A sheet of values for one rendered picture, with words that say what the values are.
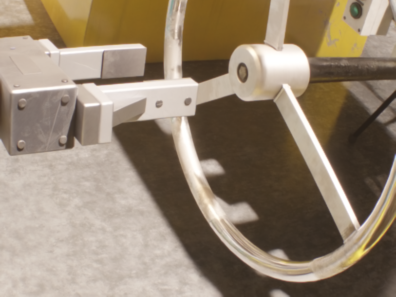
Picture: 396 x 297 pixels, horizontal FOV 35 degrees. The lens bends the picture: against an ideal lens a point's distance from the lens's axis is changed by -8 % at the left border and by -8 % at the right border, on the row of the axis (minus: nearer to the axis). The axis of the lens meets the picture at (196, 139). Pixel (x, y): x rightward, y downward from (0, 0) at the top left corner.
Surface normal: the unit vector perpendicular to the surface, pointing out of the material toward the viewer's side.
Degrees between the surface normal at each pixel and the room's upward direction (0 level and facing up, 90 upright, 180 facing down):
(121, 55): 76
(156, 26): 90
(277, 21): 90
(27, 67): 14
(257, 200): 0
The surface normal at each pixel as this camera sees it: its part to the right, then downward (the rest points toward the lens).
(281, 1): -0.87, 0.10
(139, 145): 0.24, -0.79
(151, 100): 0.49, 0.40
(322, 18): 0.44, 0.61
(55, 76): 0.12, -0.91
